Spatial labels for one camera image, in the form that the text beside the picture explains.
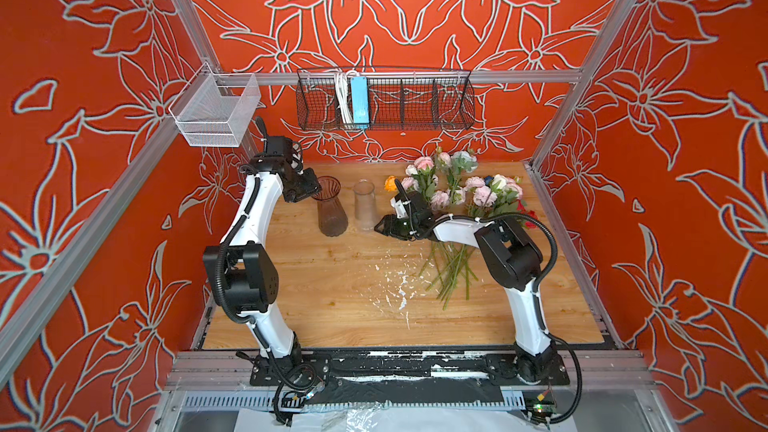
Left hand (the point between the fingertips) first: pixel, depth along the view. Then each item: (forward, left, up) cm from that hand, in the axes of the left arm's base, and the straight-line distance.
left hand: (314, 186), depth 87 cm
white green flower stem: (+25, -48, -10) cm, 55 cm away
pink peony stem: (+8, -51, -15) cm, 54 cm away
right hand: (-3, -18, -17) cm, 24 cm away
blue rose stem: (+18, -58, -14) cm, 62 cm away
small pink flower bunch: (+10, -40, -15) cm, 44 cm away
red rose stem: (+7, -68, -16) cm, 70 cm away
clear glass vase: (0, -14, -9) cm, 17 cm away
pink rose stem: (+18, -35, -12) cm, 41 cm away
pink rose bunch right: (+14, -64, -14) cm, 67 cm away
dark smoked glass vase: (+1, -3, -17) cm, 17 cm away
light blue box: (+22, -12, +15) cm, 29 cm away
